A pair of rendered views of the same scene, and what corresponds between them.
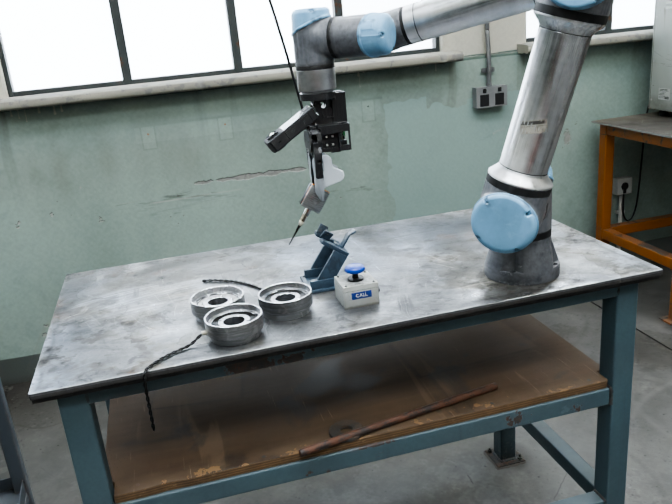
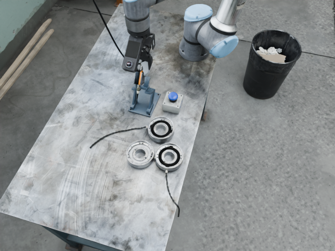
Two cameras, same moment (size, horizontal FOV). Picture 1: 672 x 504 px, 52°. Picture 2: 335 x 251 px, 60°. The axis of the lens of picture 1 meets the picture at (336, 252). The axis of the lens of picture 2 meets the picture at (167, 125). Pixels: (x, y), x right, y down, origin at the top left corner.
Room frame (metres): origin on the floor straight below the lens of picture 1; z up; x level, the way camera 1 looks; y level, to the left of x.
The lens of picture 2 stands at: (0.91, 0.62, 1.80)
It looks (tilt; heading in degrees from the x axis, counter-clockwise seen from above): 57 degrees down; 299
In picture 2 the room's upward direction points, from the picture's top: straight up
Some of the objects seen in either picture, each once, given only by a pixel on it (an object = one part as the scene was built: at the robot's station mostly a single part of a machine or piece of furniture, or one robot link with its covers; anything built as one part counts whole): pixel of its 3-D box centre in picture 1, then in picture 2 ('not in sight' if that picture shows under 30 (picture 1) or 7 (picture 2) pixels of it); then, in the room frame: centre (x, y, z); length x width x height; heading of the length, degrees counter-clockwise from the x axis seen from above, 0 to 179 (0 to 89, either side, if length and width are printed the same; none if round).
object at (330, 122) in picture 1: (324, 122); (140, 39); (1.36, 0.00, 1.14); 0.09 x 0.08 x 0.12; 101
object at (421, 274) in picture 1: (336, 276); (135, 97); (1.41, 0.00, 0.79); 1.20 x 0.60 x 0.02; 103
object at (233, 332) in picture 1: (234, 325); (169, 157); (1.13, 0.20, 0.82); 0.10 x 0.10 x 0.04
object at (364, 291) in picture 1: (359, 288); (173, 101); (1.25, -0.04, 0.82); 0.08 x 0.07 x 0.05; 103
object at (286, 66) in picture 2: not in sight; (267, 67); (1.00, -1.07, 0.21); 0.34 x 0.34 x 0.43
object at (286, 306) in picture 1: (285, 301); (161, 129); (1.22, 0.11, 0.82); 0.10 x 0.10 x 0.04
